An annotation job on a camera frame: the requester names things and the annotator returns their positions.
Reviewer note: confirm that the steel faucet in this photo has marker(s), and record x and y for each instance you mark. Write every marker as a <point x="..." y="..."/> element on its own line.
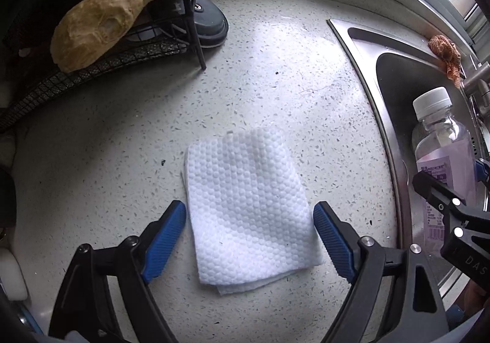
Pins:
<point x="478" y="82"/>

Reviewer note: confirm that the black round disc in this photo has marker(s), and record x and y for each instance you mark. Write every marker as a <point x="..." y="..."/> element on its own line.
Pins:
<point x="208" y="21"/>

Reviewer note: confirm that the brown loofah sponge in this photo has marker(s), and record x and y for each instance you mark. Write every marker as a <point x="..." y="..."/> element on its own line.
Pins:
<point x="99" y="17"/>

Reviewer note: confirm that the orange rag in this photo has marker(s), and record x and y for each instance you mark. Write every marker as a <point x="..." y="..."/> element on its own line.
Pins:
<point x="446" y="55"/>

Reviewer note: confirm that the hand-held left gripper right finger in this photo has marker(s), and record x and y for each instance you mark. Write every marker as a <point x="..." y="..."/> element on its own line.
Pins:
<point x="335" y="243"/>

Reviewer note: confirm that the blue coaster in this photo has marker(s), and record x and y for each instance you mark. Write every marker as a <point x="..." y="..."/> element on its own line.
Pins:
<point x="30" y="322"/>

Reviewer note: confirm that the clear plastic bottle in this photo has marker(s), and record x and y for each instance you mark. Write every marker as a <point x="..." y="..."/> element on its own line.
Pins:
<point x="440" y="136"/>

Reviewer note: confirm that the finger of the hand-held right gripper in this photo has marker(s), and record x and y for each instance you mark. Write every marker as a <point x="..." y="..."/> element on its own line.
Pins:
<point x="483" y="171"/>
<point x="432" y="189"/>

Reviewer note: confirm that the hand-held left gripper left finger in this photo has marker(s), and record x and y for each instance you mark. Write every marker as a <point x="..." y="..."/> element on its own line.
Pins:
<point x="164" y="239"/>

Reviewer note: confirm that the white lidded cup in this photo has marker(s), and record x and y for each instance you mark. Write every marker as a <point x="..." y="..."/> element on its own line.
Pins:
<point x="11" y="274"/>

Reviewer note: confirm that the white paper towel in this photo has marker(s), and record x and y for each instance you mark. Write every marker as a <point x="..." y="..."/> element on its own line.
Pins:
<point x="249" y="205"/>

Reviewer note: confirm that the stainless steel sink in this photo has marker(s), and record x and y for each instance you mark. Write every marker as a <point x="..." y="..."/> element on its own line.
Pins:
<point x="398" y="90"/>

